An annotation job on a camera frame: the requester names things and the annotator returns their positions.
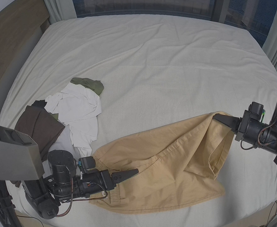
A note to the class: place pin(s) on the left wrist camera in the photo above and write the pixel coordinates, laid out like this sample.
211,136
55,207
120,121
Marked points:
87,164

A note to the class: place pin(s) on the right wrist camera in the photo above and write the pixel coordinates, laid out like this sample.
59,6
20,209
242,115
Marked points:
255,109

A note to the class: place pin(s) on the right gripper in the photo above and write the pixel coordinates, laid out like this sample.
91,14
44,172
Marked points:
254,133

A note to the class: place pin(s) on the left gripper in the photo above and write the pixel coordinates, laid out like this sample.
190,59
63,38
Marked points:
98,182

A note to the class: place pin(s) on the pale grey garment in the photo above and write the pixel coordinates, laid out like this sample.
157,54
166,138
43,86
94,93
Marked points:
63,141

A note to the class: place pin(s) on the brown garment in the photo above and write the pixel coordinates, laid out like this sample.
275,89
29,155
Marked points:
41,126

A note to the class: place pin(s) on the white garment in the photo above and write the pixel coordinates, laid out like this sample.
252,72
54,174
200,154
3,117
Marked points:
79,107

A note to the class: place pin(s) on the bed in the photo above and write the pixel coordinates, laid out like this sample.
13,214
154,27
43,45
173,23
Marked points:
152,55

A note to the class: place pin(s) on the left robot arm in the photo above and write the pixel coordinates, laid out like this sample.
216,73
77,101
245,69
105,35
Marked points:
10,155

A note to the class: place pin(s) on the tan shorts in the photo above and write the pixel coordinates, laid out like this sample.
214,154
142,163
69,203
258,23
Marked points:
164,164

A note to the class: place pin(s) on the black garment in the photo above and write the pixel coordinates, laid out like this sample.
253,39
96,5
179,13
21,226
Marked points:
39,103

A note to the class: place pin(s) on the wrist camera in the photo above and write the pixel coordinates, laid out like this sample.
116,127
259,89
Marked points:
87,164
255,109

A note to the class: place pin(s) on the olive green garment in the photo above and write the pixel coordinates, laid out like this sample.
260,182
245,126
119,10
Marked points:
91,84

